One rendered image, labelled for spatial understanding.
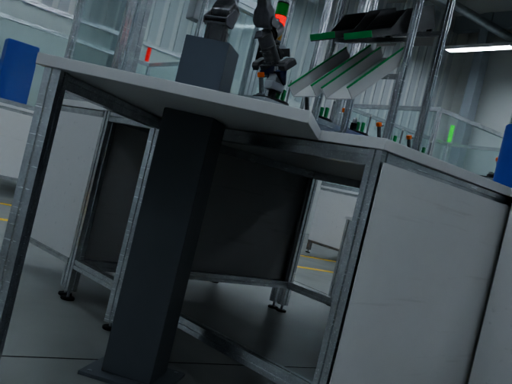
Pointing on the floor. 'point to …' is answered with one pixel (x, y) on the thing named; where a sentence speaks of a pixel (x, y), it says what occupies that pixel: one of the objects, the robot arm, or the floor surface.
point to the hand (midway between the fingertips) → (277, 76)
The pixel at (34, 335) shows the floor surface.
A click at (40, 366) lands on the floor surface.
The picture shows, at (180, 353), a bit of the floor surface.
